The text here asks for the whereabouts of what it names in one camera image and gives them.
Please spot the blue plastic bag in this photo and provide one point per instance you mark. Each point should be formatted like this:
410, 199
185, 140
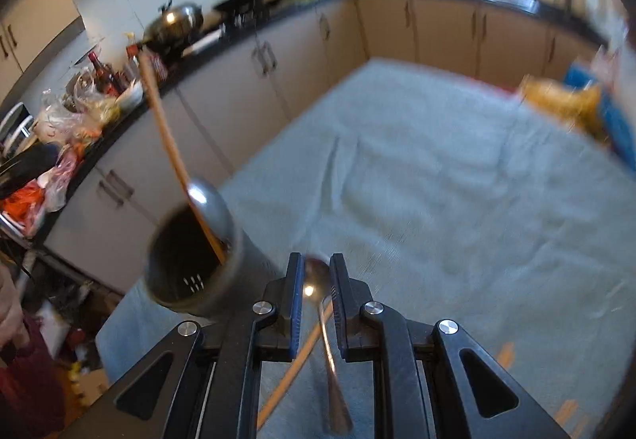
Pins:
621, 126

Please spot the beige tall cabinet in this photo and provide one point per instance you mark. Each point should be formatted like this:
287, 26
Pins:
35, 22

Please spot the dark sauce bottle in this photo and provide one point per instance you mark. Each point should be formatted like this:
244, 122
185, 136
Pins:
104, 76

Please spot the metal spoon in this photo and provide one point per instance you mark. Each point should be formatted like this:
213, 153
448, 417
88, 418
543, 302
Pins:
208, 205
317, 280

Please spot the pile of clear plastic bags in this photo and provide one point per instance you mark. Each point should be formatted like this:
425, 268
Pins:
89, 116

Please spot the blue tablecloth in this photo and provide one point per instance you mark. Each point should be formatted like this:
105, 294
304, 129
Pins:
422, 195

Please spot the beige base cabinets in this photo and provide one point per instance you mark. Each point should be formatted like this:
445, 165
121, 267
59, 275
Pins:
223, 111

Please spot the yellow plastic bag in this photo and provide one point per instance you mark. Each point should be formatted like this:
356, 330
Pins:
561, 104

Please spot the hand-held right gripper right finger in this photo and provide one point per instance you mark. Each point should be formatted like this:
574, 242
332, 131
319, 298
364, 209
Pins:
341, 315

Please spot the grey utensil holder cup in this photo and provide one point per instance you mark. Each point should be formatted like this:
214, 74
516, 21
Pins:
233, 292

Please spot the person's left hand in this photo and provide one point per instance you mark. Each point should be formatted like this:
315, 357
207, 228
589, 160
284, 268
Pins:
10, 305

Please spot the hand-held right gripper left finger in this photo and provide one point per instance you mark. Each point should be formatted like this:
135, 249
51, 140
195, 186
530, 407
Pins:
298, 305

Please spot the steel wok with lid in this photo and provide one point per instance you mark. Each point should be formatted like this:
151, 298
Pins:
176, 24

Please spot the orange plastic bag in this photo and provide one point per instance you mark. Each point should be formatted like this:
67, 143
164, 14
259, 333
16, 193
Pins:
30, 200

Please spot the wooden chopstick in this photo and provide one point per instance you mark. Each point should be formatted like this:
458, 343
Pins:
293, 369
169, 146

